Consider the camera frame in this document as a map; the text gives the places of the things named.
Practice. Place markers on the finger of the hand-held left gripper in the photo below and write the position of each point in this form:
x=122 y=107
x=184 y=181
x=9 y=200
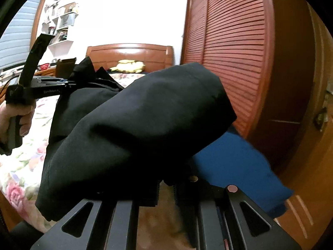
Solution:
x=52 y=78
x=59 y=84

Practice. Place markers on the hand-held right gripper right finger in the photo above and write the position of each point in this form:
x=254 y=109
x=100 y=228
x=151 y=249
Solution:
x=182 y=195

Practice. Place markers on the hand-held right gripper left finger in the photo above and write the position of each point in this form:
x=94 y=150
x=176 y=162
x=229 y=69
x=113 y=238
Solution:
x=152 y=195

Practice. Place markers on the black jacket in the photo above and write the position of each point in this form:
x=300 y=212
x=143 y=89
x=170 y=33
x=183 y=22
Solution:
x=143 y=125

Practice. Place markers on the person's left hand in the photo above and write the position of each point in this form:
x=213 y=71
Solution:
x=26 y=117

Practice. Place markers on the wooden desk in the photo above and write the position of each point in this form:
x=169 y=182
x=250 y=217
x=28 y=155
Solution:
x=46 y=73

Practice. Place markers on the red container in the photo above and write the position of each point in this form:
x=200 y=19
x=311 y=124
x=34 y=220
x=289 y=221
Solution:
x=44 y=66

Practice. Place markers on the dark wooden chair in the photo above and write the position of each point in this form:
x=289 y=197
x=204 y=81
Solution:
x=65 y=66

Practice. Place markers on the grey window blind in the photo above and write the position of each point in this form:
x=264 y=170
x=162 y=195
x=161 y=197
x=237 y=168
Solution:
x=18 y=31

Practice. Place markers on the blue cloth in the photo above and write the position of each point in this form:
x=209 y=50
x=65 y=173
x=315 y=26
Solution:
x=234 y=166

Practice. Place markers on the yellow plush toy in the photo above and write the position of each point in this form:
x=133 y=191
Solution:
x=127 y=67

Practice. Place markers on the floral blanket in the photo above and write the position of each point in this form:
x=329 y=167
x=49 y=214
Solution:
x=20 y=166

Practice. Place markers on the wooden bed headboard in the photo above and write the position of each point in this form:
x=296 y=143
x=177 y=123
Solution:
x=130 y=52

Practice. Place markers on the wooden door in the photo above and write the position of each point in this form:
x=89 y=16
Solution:
x=320 y=174

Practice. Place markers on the wooden louvered wardrobe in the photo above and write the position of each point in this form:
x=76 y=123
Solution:
x=234 y=44

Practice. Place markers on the white wall shelf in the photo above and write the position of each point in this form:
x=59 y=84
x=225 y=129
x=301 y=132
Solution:
x=66 y=20

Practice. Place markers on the wooden bed frame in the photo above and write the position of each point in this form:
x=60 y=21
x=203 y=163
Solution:
x=6 y=213

